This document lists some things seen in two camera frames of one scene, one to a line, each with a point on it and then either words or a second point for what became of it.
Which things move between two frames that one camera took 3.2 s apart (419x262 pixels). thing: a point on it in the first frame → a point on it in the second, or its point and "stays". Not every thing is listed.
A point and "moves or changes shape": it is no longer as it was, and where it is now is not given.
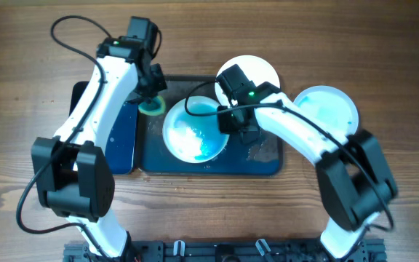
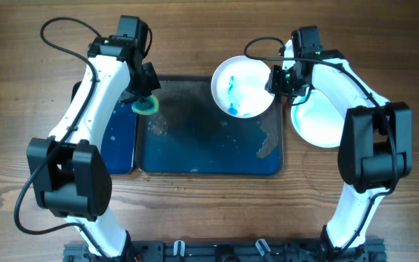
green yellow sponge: [156, 106] moves or changes shape
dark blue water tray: [121, 144] stays
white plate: [194, 139] → [319, 121]
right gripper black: [225, 127] → [274, 84]
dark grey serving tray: [263, 157] stays
